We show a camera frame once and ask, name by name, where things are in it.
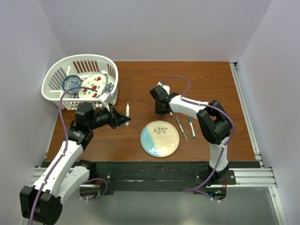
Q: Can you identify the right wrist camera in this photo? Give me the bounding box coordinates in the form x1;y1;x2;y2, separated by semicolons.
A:
157;82;170;95

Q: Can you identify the silver white pen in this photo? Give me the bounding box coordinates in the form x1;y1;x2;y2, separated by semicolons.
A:
125;102;130;127

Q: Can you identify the blue white patterned bowl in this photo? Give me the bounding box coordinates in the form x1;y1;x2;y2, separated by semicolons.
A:
62;75;82;93

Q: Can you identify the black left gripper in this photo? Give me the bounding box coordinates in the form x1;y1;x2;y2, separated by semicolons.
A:
88;103;130;130

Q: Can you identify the white plastic dish basket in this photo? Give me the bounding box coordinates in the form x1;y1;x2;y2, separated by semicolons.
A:
41;54;119;110

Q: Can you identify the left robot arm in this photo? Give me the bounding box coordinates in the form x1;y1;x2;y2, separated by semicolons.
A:
20;102;131;225

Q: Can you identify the blue and cream plate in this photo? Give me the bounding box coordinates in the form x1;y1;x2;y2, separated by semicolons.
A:
140;120;180;158

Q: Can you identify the white plate red pattern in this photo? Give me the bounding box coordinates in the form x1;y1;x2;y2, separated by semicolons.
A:
78;73;108;98

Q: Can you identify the teal white marker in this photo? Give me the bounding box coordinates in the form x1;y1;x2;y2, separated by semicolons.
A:
188;118;196;138

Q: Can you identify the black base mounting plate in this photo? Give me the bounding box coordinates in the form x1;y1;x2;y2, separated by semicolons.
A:
63;161;253;195

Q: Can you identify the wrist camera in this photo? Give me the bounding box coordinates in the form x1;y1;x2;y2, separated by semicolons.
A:
157;82;170;95
98;91;113;109

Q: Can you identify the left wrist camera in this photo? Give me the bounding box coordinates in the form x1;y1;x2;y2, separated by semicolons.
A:
98;91;113;109

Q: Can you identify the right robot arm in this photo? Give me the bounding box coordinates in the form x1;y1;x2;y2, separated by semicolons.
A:
150;85;235;184

